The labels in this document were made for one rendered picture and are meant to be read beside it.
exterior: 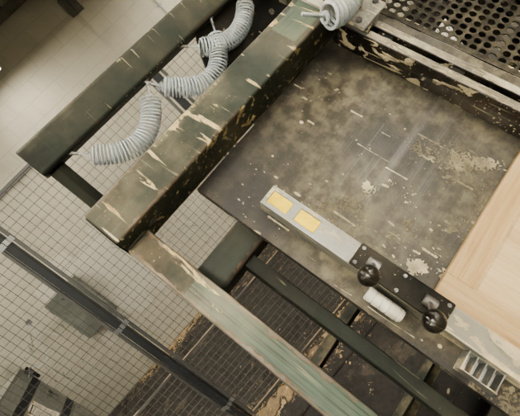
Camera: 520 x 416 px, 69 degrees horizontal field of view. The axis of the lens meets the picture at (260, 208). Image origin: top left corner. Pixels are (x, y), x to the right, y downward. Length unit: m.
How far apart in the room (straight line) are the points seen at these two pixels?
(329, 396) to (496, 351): 0.31
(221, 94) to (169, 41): 0.52
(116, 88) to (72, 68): 4.18
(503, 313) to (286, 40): 0.73
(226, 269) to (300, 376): 0.27
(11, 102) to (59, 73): 0.65
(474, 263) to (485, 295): 0.06
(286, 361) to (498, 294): 0.43
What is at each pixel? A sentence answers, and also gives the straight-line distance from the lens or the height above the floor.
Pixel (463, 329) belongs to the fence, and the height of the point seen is 1.32.
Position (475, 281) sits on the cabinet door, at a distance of 0.86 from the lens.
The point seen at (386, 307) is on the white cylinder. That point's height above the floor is 1.42.
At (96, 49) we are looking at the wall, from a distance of 5.48.
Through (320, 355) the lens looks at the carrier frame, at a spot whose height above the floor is 0.79.
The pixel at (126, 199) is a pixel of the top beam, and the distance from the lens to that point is 0.80.
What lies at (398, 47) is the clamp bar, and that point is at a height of 1.69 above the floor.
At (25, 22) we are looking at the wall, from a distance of 5.68.
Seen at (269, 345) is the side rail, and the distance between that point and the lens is 0.73.
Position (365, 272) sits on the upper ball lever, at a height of 1.55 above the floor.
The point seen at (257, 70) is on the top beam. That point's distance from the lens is 0.91.
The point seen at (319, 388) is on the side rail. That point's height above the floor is 1.45.
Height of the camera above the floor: 1.91
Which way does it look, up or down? 16 degrees down
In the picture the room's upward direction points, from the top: 46 degrees counter-clockwise
